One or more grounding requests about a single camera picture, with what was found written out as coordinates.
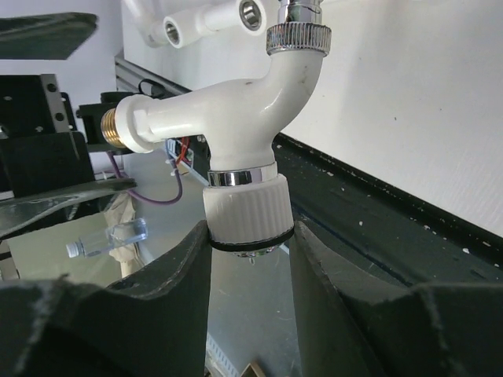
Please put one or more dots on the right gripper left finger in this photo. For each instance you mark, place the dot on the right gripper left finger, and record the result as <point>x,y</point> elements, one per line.
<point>151,323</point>

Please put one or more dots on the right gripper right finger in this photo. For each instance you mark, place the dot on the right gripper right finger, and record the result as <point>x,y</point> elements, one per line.
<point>352,323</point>

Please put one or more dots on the white faucet with chrome knob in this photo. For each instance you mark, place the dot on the white faucet with chrome knob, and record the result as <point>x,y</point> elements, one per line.
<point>246,202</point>

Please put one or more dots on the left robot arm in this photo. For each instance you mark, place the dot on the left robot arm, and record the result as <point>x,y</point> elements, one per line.
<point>46,173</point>

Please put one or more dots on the clear plastic bottle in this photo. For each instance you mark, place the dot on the clear plastic bottle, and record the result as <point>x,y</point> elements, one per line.
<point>106,240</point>

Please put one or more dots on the white PVC pipe frame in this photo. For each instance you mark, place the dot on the white PVC pipe frame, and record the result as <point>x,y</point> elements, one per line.
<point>187,26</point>

